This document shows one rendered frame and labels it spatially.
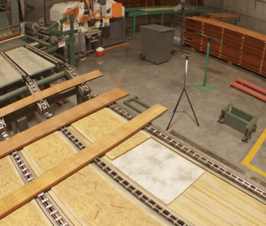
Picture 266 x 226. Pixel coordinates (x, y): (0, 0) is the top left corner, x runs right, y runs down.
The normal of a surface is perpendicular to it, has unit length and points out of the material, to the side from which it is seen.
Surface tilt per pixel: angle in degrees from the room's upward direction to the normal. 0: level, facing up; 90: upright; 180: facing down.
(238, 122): 90
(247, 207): 0
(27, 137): 0
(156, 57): 94
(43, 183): 0
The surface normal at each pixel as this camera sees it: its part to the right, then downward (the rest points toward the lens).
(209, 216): 0.03, -0.85
